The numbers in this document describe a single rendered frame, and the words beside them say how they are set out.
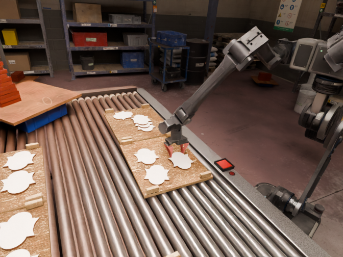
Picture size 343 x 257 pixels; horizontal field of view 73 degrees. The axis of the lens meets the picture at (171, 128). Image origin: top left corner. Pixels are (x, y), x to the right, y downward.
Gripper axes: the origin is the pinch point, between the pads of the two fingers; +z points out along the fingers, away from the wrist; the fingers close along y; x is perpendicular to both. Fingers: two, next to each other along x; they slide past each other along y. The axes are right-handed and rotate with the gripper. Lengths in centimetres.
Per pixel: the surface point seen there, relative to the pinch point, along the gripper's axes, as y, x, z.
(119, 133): -19.7, 33.3, -5.6
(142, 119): -2.1, 39.2, -9.7
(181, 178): -6.5, -15.5, 4.7
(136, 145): -15.3, 18.1, -2.4
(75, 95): -36, 72, -24
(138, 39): 152, 418, -74
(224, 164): 20.2, -15.0, 5.1
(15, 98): -70, 72, -27
